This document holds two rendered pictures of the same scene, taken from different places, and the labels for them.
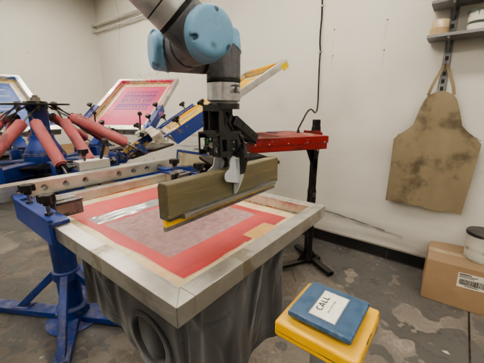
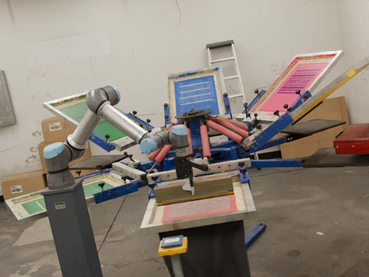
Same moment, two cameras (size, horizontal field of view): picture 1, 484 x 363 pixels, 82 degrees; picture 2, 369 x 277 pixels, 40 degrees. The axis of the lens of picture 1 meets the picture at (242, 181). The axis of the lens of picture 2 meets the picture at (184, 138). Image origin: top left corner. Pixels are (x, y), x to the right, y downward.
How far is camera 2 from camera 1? 2.27 m
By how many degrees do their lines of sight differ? 55
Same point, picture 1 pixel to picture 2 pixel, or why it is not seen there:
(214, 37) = (146, 148)
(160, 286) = (145, 222)
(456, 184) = not seen: outside the picture
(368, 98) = not seen: outside the picture
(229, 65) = (177, 142)
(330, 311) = (169, 241)
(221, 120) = (179, 163)
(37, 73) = (268, 31)
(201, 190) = (171, 192)
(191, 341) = not seen: hidden behind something
